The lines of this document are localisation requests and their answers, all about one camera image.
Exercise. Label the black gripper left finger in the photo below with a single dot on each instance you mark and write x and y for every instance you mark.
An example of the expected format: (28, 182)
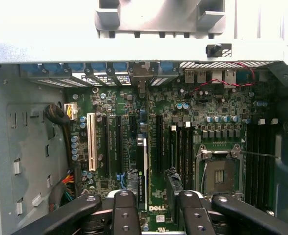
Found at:
(124, 218)

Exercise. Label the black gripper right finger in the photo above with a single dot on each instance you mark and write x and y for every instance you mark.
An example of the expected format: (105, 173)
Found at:
(195, 218)

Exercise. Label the black RAM slot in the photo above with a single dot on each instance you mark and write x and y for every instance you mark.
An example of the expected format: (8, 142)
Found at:
(189, 154)
(182, 154)
(256, 166)
(263, 166)
(271, 166)
(249, 166)

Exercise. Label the long black expansion slot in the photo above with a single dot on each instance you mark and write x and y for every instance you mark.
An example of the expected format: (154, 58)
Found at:
(159, 142)
(119, 147)
(105, 147)

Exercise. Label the white expansion slot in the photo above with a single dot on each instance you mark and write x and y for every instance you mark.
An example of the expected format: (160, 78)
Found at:
(91, 142)

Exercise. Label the short black expansion slot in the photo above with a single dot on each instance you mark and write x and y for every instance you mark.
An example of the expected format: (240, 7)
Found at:
(132, 124)

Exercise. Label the green motherboard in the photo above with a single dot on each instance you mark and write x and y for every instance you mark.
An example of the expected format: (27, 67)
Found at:
(207, 110)

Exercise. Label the grey power supply unit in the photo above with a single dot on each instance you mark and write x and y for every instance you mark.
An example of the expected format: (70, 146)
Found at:
(31, 147)

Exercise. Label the white power connector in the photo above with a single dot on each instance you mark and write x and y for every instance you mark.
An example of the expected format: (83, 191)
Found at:
(70, 111)

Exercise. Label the blue slot retention clip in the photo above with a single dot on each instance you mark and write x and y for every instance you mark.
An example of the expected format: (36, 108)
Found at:
(169, 68)
(99, 68)
(76, 68)
(29, 69)
(52, 69)
(120, 67)

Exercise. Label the black open PC case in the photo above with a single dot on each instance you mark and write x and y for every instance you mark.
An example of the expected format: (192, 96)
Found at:
(31, 98)

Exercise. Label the black case lock knob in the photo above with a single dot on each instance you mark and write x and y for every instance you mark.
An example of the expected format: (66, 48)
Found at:
(216, 49)

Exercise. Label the grey parts rack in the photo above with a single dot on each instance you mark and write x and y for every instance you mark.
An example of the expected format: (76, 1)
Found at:
(158, 14)

